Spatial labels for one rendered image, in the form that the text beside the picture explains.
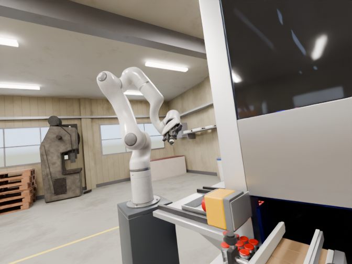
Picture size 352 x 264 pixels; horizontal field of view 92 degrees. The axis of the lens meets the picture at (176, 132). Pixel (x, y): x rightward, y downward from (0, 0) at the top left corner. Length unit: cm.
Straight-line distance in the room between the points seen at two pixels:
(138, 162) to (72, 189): 517
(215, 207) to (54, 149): 582
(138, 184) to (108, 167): 614
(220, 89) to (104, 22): 283
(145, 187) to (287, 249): 72
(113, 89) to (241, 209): 88
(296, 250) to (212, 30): 57
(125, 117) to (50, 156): 519
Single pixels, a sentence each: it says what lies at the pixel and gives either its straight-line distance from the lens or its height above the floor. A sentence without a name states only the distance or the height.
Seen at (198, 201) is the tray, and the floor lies 90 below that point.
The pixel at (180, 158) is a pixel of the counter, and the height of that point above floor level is 60.
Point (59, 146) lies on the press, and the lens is 607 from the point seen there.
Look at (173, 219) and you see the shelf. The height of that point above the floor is 87.
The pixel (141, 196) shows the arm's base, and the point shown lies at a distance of 101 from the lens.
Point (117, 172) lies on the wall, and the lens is 719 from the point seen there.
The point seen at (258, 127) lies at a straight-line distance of 46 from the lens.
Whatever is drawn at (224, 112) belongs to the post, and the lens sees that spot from 50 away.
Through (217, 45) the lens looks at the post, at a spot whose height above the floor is 143.
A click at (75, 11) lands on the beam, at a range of 321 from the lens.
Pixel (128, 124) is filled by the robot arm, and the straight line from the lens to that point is 99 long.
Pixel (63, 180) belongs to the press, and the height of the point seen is 56.
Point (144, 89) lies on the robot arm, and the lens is 103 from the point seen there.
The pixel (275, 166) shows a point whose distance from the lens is 46.
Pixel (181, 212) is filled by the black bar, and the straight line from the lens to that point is 75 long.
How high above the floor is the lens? 116
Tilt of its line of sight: 5 degrees up
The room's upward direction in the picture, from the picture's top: 7 degrees counter-clockwise
